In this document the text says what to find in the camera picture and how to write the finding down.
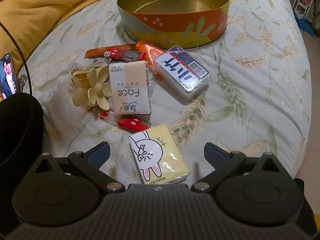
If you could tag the smartphone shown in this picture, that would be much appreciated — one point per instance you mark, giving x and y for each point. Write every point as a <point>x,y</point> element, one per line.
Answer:
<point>8,78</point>

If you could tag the yellow rabbit tissue pack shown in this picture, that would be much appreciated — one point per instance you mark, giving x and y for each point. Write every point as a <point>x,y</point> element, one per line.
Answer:
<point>157,156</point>

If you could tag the round decorated metal tin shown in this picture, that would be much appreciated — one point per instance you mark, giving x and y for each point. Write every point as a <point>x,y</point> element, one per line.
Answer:
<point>166,23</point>

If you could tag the orange tube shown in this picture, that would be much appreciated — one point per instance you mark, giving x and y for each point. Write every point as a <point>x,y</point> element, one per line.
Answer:
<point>152,51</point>

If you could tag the clear plastic toothpick box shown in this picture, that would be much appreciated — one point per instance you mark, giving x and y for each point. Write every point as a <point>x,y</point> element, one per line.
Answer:
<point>183,72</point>

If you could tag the blue plastic bag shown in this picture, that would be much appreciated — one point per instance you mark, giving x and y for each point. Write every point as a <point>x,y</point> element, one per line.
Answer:
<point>304,25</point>

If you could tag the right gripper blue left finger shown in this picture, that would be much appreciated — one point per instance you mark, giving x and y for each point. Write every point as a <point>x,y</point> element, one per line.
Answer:
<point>98,155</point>

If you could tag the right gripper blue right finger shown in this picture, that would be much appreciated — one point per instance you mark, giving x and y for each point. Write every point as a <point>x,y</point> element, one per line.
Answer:
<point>215,155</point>

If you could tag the cream flower hair clip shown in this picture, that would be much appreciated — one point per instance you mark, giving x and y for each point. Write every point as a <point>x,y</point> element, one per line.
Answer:
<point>93,88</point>

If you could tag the yellow fleece blanket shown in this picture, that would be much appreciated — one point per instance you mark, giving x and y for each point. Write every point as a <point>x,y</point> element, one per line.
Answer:
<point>49,35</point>

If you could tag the white Face tissue pack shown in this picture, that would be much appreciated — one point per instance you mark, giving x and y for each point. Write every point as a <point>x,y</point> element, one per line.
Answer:
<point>130,87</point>

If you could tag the brown snack bar sachet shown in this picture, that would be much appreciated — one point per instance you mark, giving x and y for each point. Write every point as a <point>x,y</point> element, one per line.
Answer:
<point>99,52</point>

